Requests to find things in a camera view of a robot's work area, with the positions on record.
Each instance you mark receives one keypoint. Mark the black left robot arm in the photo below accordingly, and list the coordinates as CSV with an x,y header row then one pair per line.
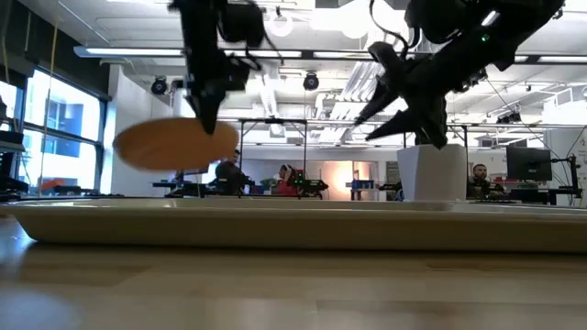
x,y
202,23

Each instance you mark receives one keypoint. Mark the person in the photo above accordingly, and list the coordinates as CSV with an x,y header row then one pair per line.
x,y
229,176
286,181
479,181

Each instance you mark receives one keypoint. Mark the background black robot arm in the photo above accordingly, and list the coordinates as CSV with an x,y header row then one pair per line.
x,y
313,186

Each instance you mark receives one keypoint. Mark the dark shelf unit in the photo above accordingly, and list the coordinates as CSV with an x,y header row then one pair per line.
x,y
11,165

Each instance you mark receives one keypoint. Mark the large glass window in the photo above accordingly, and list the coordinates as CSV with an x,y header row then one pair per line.
x,y
69,119

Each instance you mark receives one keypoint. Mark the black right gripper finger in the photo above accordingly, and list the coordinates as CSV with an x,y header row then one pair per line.
x,y
383,102
401,123

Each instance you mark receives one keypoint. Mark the beige plastic tray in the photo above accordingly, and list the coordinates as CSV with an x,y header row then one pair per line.
x,y
275,227

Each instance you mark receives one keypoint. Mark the black computer monitor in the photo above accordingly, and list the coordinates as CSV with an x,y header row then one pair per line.
x,y
529,164

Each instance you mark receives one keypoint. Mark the white plant pot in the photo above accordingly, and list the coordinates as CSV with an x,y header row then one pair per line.
x,y
431,174

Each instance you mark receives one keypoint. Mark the orange plate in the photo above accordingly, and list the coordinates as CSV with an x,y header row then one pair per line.
x,y
160,146

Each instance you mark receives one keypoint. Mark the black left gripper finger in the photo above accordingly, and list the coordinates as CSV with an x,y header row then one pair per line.
x,y
212,112
193,104

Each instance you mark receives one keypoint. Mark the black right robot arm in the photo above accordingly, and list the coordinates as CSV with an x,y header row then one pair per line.
x,y
513,23

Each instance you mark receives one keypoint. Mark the round black spotlight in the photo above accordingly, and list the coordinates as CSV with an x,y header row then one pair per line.
x,y
159,85
311,81

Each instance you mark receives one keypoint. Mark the blue box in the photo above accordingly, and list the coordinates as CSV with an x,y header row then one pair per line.
x,y
362,184

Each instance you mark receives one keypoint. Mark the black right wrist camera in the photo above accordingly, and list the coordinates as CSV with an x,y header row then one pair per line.
x,y
386,56

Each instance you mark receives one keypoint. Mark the silver ventilation duct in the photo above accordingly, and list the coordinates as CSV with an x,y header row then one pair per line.
x,y
362,82

